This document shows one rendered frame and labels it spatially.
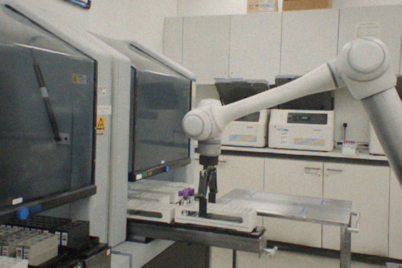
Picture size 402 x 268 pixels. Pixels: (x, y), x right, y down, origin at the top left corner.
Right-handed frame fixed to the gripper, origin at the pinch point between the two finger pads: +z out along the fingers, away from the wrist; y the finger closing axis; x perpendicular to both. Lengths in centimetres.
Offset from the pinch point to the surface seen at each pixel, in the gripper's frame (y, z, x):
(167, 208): -2.8, 1.3, 15.4
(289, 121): 231, -28, 2
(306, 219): 26.2, 6.4, -34.1
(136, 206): -4.9, 1.3, 27.6
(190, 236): -6.7, 9.3, 4.0
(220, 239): -6.7, 9.0, -7.6
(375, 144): 230, -12, -69
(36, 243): -59, 0, 28
